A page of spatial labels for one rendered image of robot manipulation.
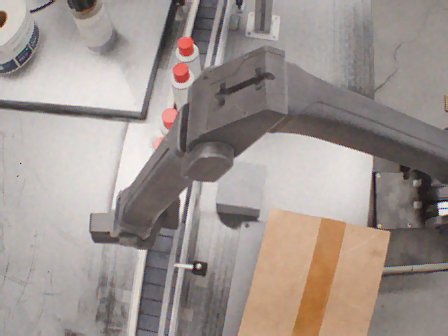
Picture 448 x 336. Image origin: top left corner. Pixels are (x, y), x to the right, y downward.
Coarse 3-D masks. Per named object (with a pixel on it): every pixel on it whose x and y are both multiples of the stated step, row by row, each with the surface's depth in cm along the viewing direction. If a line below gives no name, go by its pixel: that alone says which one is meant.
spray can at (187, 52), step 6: (180, 42) 112; (186, 42) 112; (192, 42) 112; (180, 48) 112; (186, 48) 111; (192, 48) 113; (180, 54) 115; (186, 54) 114; (192, 54) 115; (198, 54) 116; (180, 60) 115; (186, 60) 115; (192, 60) 115; (198, 60) 118; (192, 66) 118; (198, 66) 120; (198, 72) 123
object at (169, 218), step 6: (174, 204) 103; (168, 210) 104; (174, 210) 104; (162, 216) 101; (168, 216) 105; (174, 216) 104; (162, 222) 101; (168, 222) 105; (174, 222) 105; (168, 228) 106; (174, 228) 105
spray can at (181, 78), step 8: (176, 64) 110; (184, 64) 110; (176, 72) 109; (184, 72) 109; (192, 72) 114; (176, 80) 112; (184, 80) 112; (192, 80) 113; (176, 88) 113; (184, 88) 113; (176, 96) 118; (184, 96) 117; (176, 104) 123
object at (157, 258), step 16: (208, 0) 139; (224, 0) 139; (208, 16) 137; (192, 32) 136; (208, 32) 136; (160, 240) 120; (160, 256) 119; (176, 256) 119; (144, 272) 118; (160, 272) 118; (176, 272) 118; (144, 288) 117; (160, 288) 117; (144, 304) 115; (160, 304) 115; (144, 320) 114
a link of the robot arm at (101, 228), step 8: (96, 216) 95; (104, 216) 95; (112, 216) 94; (96, 224) 94; (104, 224) 94; (112, 224) 94; (96, 232) 95; (104, 232) 94; (112, 232) 93; (96, 240) 97; (104, 240) 96; (112, 240) 96; (120, 240) 88; (128, 240) 87; (136, 240) 88; (144, 240) 92
